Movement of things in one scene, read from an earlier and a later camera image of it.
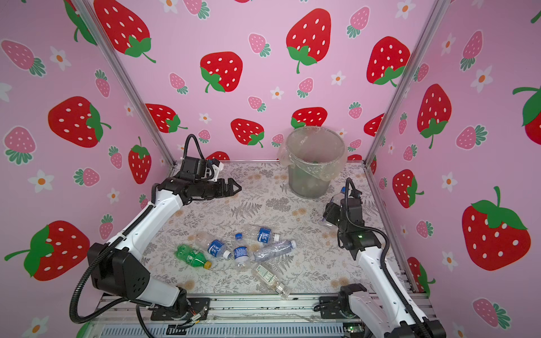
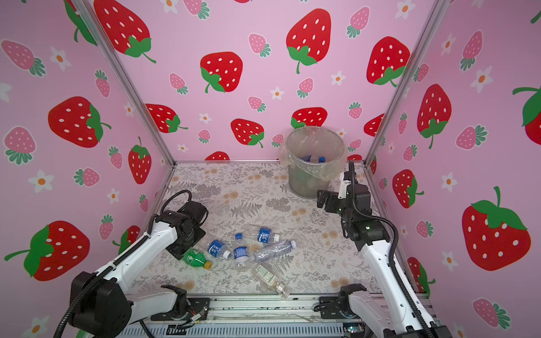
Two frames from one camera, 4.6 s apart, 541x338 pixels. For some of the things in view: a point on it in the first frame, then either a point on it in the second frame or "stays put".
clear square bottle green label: [270, 279] stays put
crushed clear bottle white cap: [275, 249] stays put
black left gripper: [221, 189] to [179, 249]
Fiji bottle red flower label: [337, 199] to [313, 159]
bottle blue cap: [241, 253] stays put
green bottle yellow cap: [192, 257] stays put
